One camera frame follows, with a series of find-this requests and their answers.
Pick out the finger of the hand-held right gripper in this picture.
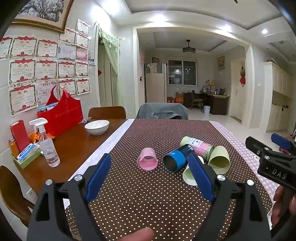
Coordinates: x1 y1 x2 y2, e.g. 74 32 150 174
245 136 274 161
270 133 292 155

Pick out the white door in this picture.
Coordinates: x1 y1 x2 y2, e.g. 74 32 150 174
230 59 246 122

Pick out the orange packet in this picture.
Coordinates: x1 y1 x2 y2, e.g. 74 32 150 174
29 132 55 143

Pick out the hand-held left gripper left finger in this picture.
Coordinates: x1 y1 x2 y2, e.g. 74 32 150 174
27 153 112 241

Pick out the dark wooden desk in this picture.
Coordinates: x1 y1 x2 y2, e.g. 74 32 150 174
184 91 231 116

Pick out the white cup with green inside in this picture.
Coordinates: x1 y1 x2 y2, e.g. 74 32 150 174
182 155 205 186

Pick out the white bowl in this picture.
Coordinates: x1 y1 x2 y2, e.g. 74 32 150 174
84 120 110 136

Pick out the blue and white tissue pack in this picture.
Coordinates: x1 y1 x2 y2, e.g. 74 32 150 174
17 143 42 162

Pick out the red box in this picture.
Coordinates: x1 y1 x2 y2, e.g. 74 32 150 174
10 120 31 152

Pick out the grey jacket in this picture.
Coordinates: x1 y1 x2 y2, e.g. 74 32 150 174
136 102 189 120

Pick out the brown polka dot tablecloth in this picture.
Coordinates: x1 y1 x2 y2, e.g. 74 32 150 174
65 119 275 241

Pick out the pink plastic cup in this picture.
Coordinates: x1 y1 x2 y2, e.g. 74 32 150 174
137 148 159 171

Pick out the person's right hand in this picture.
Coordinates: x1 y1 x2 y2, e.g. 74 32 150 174
270 185 296 230

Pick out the orange can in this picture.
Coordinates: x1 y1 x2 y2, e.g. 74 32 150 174
8 138 20 158

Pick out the ceiling lamp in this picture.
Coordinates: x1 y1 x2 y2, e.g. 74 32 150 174
182 39 196 54

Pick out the brown wooden chair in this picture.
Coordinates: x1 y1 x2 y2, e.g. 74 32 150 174
0 165 36 228
88 106 127 120

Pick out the wall of award certificates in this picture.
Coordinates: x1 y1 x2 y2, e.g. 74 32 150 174
0 19 92 117

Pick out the clear spray bottle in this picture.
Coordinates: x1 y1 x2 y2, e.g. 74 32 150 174
29 117 61 168

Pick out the green tray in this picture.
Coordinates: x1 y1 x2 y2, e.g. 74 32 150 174
13 148 43 169

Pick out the red bag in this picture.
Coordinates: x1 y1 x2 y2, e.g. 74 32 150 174
37 85 84 138

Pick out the pink powder jar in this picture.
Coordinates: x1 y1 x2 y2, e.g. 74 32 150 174
180 136 214 161

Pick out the dark desk chair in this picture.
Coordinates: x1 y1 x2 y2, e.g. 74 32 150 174
191 90 204 109

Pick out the framed tree painting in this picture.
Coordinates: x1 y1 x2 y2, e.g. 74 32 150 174
11 0 75 34

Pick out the blue cup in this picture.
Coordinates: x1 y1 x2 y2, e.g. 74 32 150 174
163 144 194 173

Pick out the white refrigerator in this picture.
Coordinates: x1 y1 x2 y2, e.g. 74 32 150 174
145 62 167 104

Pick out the orange cardboard box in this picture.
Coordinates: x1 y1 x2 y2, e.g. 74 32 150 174
174 91 185 104

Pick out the window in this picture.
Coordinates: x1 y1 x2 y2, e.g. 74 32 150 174
168 60 198 85

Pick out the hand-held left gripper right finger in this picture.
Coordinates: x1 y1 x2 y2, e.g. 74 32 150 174
187 153 271 241

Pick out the red hanging decoration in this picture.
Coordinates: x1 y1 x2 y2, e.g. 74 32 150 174
239 66 246 87

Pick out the green curtain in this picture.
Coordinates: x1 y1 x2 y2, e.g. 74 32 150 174
98 25 121 107

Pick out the light green cup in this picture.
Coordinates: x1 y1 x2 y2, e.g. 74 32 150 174
208 145 231 175

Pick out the person's left hand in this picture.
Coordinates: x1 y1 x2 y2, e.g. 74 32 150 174
111 227 155 241

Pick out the cream wall cabinet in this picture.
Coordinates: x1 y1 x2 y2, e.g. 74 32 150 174
264 61 296 134

